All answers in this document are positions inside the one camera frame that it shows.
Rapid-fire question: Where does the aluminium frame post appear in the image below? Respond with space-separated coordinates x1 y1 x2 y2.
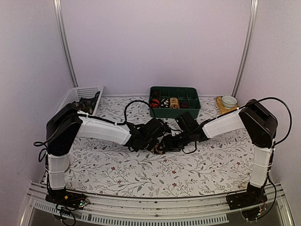
53 0 78 88
232 0 259 97

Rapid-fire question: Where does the white ceramic mug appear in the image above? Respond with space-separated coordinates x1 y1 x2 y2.
64 156 70 172

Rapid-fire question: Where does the rolled orange black tie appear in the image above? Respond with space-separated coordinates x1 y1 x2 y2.
150 99 160 108

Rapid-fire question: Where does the rolled black white tie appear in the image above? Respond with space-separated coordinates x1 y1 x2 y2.
160 98 170 108

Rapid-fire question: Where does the rolled tan tie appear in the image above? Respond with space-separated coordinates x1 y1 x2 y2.
170 97 180 109

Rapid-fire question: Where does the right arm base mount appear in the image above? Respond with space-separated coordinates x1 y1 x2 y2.
226 191 268 210

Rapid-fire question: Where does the pale green ceramic bowl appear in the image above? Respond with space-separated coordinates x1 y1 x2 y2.
222 95 238 109

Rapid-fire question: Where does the front aluminium rail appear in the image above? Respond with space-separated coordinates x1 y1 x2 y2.
20 183 297 226

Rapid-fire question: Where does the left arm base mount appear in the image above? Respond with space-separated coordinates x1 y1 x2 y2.
45 192 90 210

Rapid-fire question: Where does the white plastic basket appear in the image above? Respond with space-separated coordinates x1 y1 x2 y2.
56 85 104 116

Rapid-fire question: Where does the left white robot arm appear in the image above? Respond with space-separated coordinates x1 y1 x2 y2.
33 104 165 204

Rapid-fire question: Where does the pile of dark ties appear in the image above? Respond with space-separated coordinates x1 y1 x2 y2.
76 91 100 115

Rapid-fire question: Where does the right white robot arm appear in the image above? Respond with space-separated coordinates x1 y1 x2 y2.
162 99 278 205

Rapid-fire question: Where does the rolled dark red tie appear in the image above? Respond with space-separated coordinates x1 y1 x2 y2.
180 100 190 109

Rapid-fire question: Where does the rolled dark brown tie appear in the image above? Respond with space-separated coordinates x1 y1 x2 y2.
151 89 160 98

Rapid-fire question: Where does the green divided organizer box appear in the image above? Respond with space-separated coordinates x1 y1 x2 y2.
149 86 201 119

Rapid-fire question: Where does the bamboo coaster mat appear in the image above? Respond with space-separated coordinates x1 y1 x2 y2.
215 96 239 114

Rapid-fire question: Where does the left aluminium frame post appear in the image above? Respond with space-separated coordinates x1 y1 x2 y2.
53 0 78 88

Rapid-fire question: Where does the right aluminium frame post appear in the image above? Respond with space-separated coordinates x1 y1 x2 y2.
232 0 259 97

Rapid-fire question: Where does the flamingo patterned tie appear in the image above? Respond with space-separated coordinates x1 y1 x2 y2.
150 143 166 155

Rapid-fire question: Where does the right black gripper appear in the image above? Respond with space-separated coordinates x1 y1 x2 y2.
158 129 193 151

